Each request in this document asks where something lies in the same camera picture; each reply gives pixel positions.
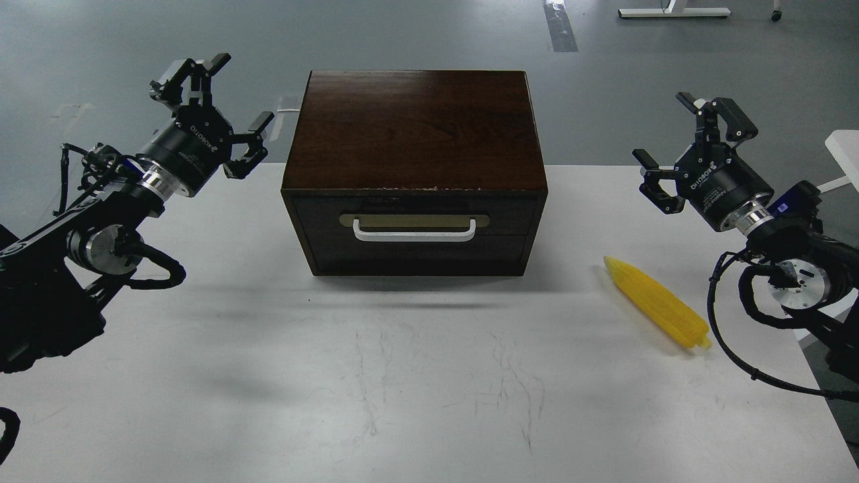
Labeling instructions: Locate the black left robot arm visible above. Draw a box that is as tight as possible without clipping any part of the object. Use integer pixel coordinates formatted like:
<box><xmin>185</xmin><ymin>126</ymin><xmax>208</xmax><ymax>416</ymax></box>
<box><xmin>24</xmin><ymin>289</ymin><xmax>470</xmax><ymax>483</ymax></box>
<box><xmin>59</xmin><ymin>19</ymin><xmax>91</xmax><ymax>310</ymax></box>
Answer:
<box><xmin>1</xmin><ymin>53</ymin><xmax>275</xmax><ymax>374</ymax></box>

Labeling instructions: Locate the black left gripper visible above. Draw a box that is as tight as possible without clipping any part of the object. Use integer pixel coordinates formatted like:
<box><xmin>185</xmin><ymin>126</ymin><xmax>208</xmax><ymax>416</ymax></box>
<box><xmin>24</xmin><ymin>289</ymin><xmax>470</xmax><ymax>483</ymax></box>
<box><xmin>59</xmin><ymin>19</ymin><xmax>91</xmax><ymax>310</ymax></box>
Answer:
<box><xmin>138</xmin><ymin>53</ymin><xmax>275</xmax><ymax>197</ymax></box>

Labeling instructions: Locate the dark wooden drawer cabinet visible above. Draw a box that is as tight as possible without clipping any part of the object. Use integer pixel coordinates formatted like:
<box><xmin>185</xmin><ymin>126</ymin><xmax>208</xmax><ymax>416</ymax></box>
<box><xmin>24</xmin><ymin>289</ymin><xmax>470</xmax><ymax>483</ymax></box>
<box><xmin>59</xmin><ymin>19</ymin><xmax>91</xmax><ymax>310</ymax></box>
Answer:
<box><xmin>281</xmin><ymin>70</ymin><xmax>548</xmax><ymax>277</ymax></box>

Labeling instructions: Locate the yellow toy corn cob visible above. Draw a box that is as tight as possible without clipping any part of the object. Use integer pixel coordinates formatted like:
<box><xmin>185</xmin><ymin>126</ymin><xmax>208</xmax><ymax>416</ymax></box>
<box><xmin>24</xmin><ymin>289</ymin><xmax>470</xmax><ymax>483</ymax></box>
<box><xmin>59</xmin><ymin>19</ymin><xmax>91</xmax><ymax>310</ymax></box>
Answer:
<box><xmin>603</xmin><ymin>256</ymin><xmax>712</xmax><ymax>350</ymax></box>

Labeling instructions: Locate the grey floor tape strip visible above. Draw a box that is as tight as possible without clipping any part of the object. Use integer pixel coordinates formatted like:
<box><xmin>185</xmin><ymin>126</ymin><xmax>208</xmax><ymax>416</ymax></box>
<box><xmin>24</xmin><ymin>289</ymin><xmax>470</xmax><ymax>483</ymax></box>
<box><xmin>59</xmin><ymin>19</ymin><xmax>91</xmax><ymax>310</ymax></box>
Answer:
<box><xmin>541</xmin><ymin>1</ymin><xmax>579</xmax><ymax>53</ymax></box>

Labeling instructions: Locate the white side table right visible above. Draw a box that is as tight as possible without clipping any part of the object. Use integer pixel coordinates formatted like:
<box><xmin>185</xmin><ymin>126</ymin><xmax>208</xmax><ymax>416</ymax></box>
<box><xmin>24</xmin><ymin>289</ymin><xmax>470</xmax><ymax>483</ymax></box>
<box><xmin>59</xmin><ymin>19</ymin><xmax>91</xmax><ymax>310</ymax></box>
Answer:
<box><xmin>818</xmin><ymin>129</ymin><xmax>858</xmax><ymax>193</ymax></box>

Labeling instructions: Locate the wooden drawer with white handle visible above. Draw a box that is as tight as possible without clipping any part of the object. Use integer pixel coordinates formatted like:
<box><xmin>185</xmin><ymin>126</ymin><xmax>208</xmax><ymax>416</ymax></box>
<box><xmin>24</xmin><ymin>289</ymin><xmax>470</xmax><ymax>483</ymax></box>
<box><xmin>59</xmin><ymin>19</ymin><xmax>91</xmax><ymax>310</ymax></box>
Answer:
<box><xmin>295</xmin><ymin>196</ymin><xmax>545</xmax><ymax>277</ymax></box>

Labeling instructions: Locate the white desk base far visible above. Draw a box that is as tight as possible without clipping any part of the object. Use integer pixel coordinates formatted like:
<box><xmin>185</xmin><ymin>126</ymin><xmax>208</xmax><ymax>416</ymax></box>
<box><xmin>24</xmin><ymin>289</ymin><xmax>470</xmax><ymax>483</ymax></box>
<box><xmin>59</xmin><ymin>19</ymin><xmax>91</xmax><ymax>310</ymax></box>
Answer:
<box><xmin>617</xmin><ymin>1</ymin><xmax>732</xmax><ymax>19</ymax></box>

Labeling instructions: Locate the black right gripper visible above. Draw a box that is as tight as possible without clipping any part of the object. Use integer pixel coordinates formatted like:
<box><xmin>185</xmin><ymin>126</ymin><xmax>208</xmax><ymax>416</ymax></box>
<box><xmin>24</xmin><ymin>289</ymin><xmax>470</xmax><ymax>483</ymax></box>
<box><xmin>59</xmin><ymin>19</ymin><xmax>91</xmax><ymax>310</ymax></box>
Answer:
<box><xmin>632</xmin><ymin>92</ymin><xmax>775</xmax><ymax>231</ymax></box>

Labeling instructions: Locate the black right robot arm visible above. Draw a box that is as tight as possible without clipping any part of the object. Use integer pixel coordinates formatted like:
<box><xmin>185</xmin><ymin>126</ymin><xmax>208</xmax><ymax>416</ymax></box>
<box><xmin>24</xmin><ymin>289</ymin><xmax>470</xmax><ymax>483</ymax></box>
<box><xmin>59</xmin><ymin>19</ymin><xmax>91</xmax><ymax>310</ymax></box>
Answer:
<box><xmin>632</xmin><ymin>92</ymin><xmax>858</xmax><ymax>403</ymax></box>

